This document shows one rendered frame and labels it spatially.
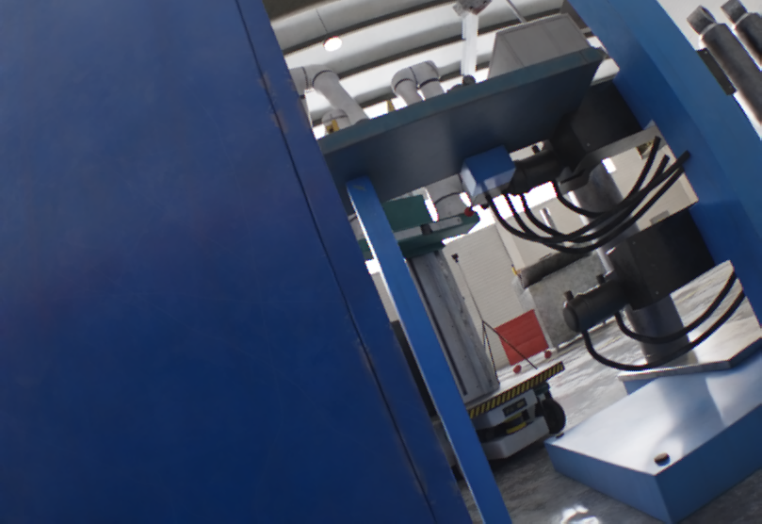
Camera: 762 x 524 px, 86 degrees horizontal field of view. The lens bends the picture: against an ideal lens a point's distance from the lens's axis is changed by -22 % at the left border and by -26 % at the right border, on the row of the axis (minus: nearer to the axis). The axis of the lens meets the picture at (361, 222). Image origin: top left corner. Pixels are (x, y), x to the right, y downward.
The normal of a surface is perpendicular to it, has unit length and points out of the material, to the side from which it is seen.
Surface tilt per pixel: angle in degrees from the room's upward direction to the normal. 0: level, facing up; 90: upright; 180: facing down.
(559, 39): 90
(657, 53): 90
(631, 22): 90
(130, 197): 90
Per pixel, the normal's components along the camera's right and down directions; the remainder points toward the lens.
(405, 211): 0.30, -0.44
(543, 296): -0.16, -0.29
